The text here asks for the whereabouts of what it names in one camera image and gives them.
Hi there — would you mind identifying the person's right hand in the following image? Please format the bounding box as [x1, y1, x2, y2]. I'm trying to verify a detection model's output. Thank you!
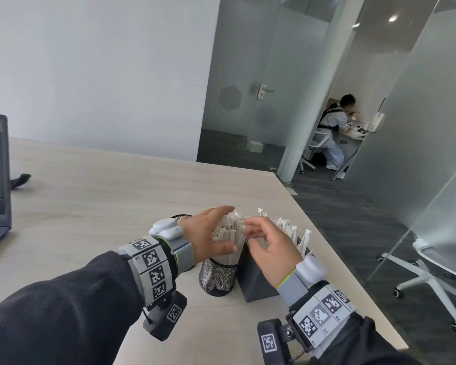
[243, 216, 304, 290]

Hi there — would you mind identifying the person's left hand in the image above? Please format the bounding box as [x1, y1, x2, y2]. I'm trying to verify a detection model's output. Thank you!
[178, 206, 238, 265]

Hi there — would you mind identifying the bundle of paper-wrapped sticks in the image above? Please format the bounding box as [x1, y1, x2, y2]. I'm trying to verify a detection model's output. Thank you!
[211, 211, 248, 263]

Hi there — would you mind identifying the person's right forearm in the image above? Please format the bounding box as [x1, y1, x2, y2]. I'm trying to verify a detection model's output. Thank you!
[308, 315, 422, 365]

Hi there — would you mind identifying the person's left forearm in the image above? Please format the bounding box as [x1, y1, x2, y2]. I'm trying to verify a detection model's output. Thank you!
[0, 250, 147, 365]

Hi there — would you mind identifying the black box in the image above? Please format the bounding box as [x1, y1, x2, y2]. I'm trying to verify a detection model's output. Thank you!
[237, 242, 314, 303]

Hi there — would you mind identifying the heap of paper-wrapped sticks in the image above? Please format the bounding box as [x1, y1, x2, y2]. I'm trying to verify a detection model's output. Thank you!
[255, 207, 312, 256]

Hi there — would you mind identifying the white left wrist tracker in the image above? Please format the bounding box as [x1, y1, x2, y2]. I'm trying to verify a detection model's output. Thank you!
[150, 219, 185, 240]

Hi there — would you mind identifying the white wrist tracker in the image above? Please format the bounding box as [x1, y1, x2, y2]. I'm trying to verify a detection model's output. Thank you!
[150, 219, 185, 240]
[296, 254, 328, 290]

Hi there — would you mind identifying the white right wrist tracker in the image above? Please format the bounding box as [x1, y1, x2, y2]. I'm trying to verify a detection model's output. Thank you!
[296, 254, 328, 290]

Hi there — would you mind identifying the left wristband with marker tags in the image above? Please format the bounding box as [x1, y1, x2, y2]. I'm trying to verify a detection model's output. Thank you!
[117, 235, 195, 307]

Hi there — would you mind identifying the wristband with marker tags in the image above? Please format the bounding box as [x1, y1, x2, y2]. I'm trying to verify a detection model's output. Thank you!
[277, 273, 358, 351]
[117, 235, 195, 307]

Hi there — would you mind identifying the right wristband with marker tags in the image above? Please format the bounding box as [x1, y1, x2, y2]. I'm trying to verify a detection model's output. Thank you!
[277, 273, 358, 351]

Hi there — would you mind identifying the white office chair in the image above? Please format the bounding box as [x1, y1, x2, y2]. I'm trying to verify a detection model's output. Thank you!
[375, 226, 456, 336]
[299, 131, 332, 175]

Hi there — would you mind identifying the white desk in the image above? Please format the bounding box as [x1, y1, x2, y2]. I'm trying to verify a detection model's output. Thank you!
[331, 123, 369, 181]

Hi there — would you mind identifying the frosted glass door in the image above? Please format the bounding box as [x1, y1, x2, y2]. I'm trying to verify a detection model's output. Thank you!
[196, 0, 343, 173]

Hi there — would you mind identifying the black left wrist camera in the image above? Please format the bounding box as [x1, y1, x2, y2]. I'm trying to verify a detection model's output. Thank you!
[142, 290, 188, 342]

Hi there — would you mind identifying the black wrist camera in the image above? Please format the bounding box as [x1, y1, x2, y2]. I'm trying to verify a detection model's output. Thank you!
[142, 290, 188, 342]
[256, 318, 295, 365]

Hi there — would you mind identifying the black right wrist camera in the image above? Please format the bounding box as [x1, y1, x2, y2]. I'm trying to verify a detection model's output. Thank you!
[256, 318, 295, 365]

